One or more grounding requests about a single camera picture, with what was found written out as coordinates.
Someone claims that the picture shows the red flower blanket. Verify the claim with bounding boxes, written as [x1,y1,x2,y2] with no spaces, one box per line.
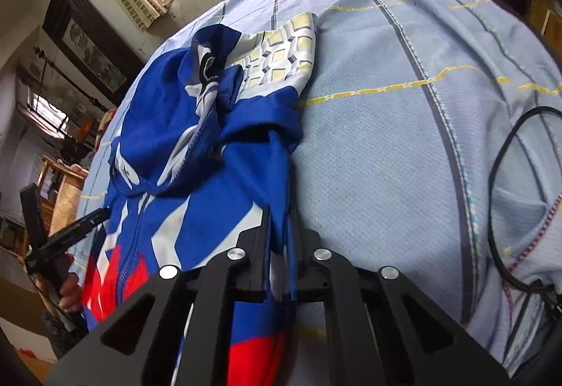
[94,108,116,151]

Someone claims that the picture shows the person left hand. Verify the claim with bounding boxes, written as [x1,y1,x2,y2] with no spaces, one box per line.
[58,253,83,314]

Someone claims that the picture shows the blue red hooded jacket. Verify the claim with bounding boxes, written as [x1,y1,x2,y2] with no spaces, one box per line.
[82,12,316,385]

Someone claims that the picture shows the black cable on bed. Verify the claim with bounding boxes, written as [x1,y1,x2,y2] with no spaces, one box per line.
[486,105,562,312]

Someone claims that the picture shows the wooden chair frame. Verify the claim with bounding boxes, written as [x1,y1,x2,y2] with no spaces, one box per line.
[14,154,89,257]

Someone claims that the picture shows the cardboard boxes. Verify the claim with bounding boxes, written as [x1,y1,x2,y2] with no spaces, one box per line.
[529,0,562,55]

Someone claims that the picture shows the dark framed painting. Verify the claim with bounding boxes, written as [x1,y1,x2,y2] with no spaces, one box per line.
[42,0,143,105]

